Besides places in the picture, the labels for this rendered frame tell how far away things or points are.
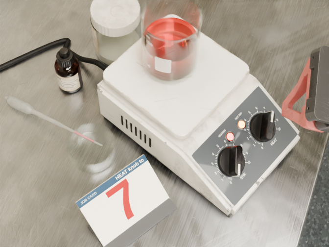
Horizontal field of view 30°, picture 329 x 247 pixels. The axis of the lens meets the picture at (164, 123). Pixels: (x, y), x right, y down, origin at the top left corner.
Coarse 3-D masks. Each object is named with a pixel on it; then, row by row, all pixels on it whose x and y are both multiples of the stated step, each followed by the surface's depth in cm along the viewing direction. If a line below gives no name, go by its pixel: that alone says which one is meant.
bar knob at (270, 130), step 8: (272, 112) 66; (256, 120) 67; (264, 120) 67; (272, 120) 66; (256, 128) 67; (264, 128) 66; (272, 128) 66; (256, 136) 67; (264, 136) 66; (272, 136) 66
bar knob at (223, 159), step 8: (224, 152) 65; (232, 152) 65; (240, 152) 64; (224, 160) 65; (232, 160) 64; (240, 160) 64; (224, 168) 65; (232, 168) 64; (240, 168) 64; (232, 176) 65
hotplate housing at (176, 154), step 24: (120, 96) 67; (240, 96) 67; (120, 120) 69; (144, 120) 65; (216, 120) 66; (288, 120) 69; (144, 144) 69; (168, 144) 64; (192, 144) 64; (168, 168) 70; (192, 168) 64; (216, 192) 65
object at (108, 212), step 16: (128, 176) 66; (144, 176) 67; (112, 192) 65; (128, 192) 66; (144, 192) 67; (160, 192) 68; (96, 208) 65; (112, 208) 65; (128, 208) 66; (144, 208) 67; (96, 224) 65; (112, 224) 65
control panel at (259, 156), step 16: (256, 96) 68; (240, 112) 67; (256, 112) 68; (224, 128) 66; (240, 128) 66; (288, 128) 69; (208, 144) 65; (224, 144) 66; (240, 144) 66; (256, 144) 67; (272, 144) 68; (288, 144) 69; (208, 160) 64; (256, 160) 67; (272, 160) 68; (224, 176) 65; (240, 176) 66; (256, 176) 67; (224, 192) 65; (240, 192) 66
